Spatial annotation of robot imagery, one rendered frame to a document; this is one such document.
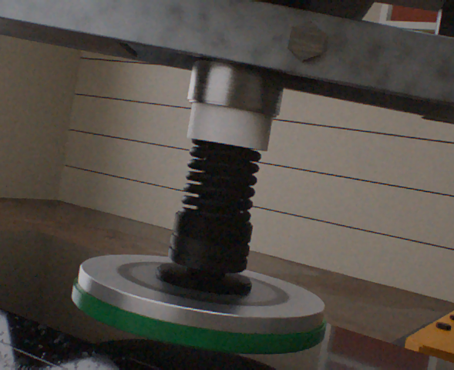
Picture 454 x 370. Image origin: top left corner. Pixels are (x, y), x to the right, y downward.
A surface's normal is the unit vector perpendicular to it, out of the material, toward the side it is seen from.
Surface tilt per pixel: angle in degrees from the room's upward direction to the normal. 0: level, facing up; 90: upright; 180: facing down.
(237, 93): 90
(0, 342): 45
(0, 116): 90
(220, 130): 90
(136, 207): 90
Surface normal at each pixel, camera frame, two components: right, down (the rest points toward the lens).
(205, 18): -0.06, 0.04
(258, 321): 0.43, 0.12
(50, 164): 0.82, 0.17
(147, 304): -0.33, 0.00
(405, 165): -0.55, -0.05
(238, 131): 0.23, 0.09
